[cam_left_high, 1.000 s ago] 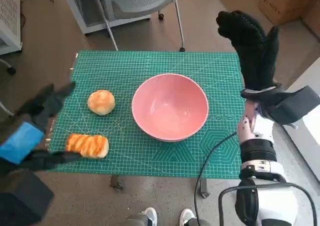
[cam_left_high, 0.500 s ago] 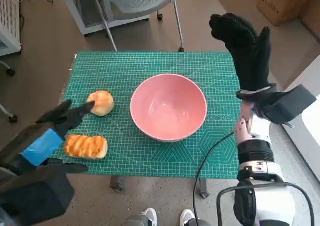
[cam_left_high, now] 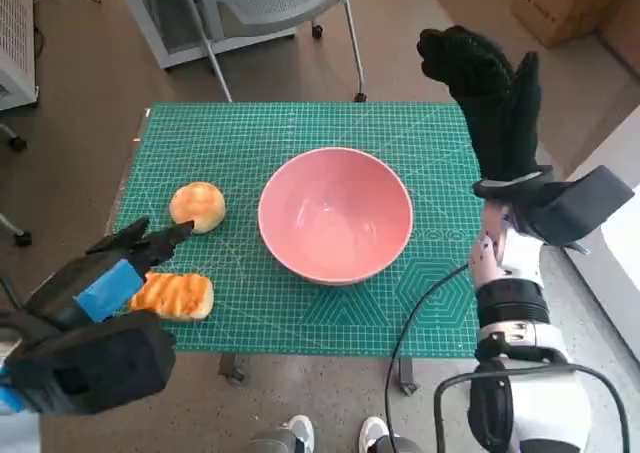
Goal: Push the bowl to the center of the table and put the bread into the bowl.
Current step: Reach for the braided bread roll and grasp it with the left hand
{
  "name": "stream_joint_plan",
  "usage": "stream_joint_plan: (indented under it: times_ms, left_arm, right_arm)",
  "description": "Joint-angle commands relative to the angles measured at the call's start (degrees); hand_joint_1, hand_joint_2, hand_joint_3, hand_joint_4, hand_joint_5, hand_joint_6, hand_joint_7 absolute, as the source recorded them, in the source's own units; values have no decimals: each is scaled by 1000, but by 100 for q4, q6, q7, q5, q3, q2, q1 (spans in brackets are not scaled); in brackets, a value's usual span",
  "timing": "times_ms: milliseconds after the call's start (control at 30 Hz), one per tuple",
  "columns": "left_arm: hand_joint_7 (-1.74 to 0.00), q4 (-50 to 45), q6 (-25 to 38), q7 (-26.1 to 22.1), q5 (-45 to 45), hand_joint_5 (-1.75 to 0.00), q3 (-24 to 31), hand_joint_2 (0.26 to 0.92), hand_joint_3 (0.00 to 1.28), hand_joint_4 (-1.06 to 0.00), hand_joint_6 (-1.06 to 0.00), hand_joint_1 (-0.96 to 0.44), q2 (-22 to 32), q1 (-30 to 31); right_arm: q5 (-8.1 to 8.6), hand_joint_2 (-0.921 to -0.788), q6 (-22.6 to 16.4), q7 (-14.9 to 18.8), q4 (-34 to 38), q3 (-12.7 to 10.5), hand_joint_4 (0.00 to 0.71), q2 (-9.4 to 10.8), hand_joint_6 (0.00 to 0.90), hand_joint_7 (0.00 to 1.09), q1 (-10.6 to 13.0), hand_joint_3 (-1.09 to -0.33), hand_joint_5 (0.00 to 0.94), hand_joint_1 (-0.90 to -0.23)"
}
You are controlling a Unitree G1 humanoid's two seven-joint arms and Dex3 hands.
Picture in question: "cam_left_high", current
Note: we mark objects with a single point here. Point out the white shoe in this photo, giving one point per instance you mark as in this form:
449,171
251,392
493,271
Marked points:
302,430
372,430

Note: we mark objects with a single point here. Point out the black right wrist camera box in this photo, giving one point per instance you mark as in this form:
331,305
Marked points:
580,208

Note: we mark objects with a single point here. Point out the pink bowl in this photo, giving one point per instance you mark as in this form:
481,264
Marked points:
335,218

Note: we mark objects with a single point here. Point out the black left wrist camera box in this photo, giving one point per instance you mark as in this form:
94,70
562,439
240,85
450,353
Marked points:
100,363

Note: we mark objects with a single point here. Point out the plain cardboard box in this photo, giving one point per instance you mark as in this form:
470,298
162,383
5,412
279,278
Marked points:
625,33

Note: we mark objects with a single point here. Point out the green cutting mat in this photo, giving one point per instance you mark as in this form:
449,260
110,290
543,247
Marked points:
300,123

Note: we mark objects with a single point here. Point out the cardboard box with black print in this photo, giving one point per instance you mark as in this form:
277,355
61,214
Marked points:
550,8

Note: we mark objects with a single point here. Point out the white perforated appliance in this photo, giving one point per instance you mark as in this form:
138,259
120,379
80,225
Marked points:
15,33

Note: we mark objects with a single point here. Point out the grey chair leg with caster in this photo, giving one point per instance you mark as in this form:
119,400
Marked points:
22,237
19,143

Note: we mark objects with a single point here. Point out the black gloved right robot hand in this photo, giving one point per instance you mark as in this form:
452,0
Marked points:
500,118

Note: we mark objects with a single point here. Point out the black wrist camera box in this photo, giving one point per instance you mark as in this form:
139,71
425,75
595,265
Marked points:
580,208
100,363

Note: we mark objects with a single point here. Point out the metal table leg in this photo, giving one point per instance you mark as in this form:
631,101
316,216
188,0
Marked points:
232,368
407,378

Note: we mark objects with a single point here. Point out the rectangular striped toy bread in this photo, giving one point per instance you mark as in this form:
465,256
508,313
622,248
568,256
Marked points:
185,295

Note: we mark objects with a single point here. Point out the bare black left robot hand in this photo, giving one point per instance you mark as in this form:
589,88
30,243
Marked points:
75,288

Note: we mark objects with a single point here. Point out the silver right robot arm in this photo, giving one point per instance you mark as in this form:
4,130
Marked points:
520,268

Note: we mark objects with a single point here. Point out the round toy bread bun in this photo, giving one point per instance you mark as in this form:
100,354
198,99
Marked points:
200,203

